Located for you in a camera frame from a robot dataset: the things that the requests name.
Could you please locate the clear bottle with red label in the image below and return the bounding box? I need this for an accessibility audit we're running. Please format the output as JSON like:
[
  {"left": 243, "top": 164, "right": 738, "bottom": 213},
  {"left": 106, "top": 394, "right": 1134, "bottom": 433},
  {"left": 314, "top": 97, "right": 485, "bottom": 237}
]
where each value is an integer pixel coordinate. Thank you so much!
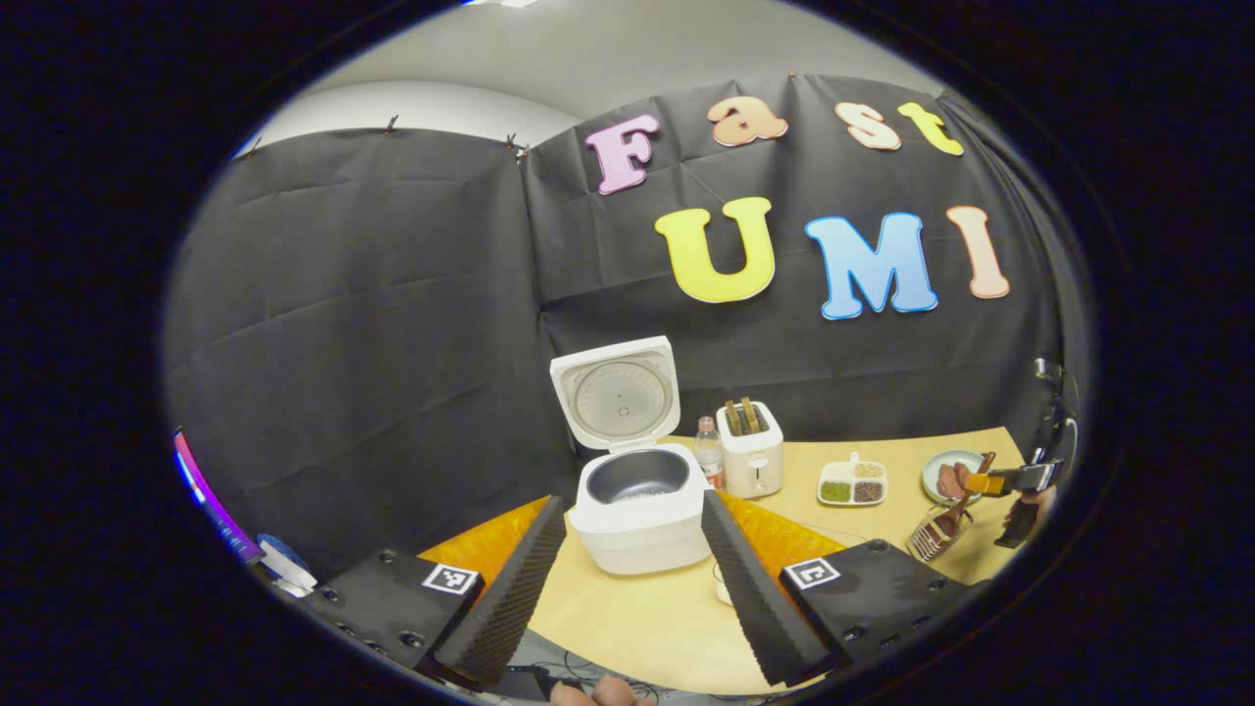
[{"left": 694, "top": 416, "right": 727, "bottom": 491}]

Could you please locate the white toaster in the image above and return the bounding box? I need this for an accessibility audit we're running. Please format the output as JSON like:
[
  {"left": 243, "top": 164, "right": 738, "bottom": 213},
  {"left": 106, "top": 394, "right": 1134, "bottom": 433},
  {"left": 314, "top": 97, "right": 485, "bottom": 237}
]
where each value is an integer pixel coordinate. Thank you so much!
[{"left": 716, "top": 397, "right": 785, "bottom": 499}]

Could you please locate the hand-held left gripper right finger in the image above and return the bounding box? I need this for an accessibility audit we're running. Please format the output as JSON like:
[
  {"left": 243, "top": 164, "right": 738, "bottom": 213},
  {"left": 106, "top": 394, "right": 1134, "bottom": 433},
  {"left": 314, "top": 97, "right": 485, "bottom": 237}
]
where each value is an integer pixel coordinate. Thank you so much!
[{"left": 700, "top": 488, "right": 972, "bottom": 687}]

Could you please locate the black cable tangle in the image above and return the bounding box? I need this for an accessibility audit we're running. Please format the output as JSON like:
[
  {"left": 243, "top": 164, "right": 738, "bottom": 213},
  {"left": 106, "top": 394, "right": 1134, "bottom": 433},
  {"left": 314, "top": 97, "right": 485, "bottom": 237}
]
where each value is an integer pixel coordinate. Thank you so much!
[{"left": 505, "top": 662, "right": 594, "bottom": 692}]

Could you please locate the blue cloth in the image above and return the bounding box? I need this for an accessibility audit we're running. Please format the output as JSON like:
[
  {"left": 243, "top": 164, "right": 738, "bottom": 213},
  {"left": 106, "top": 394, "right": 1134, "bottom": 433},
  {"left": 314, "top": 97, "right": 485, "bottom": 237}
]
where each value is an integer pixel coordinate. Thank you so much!
[{"left": 257, "top": 532, "right": 310, "bottom": 570}]

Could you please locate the white compartment dish with beans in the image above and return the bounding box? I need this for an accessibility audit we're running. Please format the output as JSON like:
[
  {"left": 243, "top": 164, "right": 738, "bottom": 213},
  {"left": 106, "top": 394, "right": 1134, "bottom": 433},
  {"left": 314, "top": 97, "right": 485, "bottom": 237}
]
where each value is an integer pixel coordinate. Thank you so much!
[{"left": 817, "top": 452, "right": 889, "bottom": 508}]

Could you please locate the white paper sheet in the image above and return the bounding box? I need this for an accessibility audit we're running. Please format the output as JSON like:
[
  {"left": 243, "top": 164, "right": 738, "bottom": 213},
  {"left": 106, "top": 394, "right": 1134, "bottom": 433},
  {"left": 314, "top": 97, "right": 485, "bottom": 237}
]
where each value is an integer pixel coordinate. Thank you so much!
[{"left": 260, "top": 549, "right": 320, "bottom": 599}]

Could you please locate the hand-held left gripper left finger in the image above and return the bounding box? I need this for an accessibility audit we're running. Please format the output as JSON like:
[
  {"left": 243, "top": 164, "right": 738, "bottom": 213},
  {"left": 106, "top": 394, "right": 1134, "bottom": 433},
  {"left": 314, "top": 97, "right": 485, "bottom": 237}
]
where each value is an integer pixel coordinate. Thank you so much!
[{"left": 299, "top": 495, "right": 570, "bottom": 687}]

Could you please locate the laptop screen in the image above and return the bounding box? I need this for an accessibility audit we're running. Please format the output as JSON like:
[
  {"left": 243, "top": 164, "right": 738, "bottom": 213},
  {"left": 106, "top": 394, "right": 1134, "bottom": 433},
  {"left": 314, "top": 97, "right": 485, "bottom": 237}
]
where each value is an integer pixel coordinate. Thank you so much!
[{"left": 174, "top": 429, "right": 264, "bottom": 565}]

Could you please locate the white rice cooker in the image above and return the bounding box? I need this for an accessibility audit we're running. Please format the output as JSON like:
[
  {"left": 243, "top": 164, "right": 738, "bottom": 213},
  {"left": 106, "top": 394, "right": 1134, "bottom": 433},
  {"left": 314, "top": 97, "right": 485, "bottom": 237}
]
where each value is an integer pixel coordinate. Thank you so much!
[{"left": 549, "top": 335, "right": 717, "bottom": 577}]

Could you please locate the pale green plate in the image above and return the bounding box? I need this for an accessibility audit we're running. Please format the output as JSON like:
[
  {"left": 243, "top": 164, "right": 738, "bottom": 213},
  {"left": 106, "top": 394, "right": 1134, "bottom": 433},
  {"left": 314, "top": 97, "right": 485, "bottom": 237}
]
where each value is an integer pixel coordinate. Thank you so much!
[{"left": 922, "top": 449, "right": 986, "bottom": 506}]

